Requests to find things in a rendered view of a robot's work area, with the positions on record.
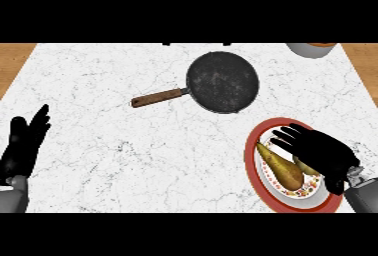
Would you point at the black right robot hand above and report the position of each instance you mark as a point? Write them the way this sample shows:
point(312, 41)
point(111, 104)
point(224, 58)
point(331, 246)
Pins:
point(322, 151)

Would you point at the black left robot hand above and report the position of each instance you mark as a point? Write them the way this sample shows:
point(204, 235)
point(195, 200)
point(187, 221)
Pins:
point(20, 151)

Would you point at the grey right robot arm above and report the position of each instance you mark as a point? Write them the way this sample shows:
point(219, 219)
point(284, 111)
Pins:
point(364, 195)

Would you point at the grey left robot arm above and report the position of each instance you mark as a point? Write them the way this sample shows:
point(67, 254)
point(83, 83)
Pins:
point(12, 196)

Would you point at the yellow-brown squash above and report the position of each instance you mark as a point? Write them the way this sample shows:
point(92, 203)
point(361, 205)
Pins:
point(283, 166)

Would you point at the red-rimmed white plate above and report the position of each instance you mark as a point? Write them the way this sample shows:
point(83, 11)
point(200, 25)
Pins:
point(268, 181)

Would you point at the black appliance foot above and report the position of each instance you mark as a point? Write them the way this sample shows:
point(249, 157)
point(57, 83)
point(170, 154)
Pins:
point(226, 44)
point(166, 44)

